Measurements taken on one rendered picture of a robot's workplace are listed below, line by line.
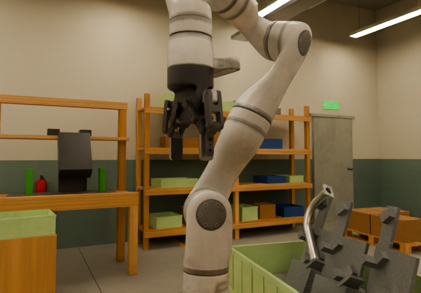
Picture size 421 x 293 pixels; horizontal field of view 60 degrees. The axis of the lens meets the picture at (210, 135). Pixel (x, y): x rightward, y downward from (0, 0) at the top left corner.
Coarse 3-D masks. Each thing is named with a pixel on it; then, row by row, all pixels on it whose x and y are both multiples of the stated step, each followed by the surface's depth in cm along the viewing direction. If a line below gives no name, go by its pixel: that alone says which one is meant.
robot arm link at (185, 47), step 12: (180, 36) 56; (192, 36) 56; (204, 36) 57; (168, 48) 58; (180, 48) 56; (192, 48) 56; (204, 48) 56; (168, 60) 58; (180, 60) 56; (192, 60) 56; (204, 60) 56; (216, 60) 60; (228, 60) 59; (240, 60) 60; (216, 72) 62; (228, 72) 62
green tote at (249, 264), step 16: (240, 256) 126; (256, 256) 140; (272, 256) 142; (288, 256) 144; (240, 272) 127; (256, 272) 114; (272, 272) 142; (368, 272) 123; (240, 288) 126; (256, 288) 114; (272, 288) 104; (288, 288) 94; (416, 288) 105
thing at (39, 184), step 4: (40, 176) 500; (40, 180) 496; (44, 180) 499; (36, 184) 495; (40, 184) 494; (44, 184) 497; (36, 188) 494; (40, 188) 494; (44, 188) 497; (36, 192) 494; (40, 192) 493
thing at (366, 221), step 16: (352, 208) 599; (368, 208) 599; (384, 208) 599; (352, 224) 577; (368, 224) 544; (400, 224) 492; (416, 224) 497; (368, 240) 543; (400, 240) 492; (416, 240) 495
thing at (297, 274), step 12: (324, 204) 135; (324, 216) 135; (312, 228) 139; (324, 240) 129; (324, 252) 126; (300, 264) 127; (288, 276) 130; (300, 276) 124; (312, 276) 120; (300, 288) 121
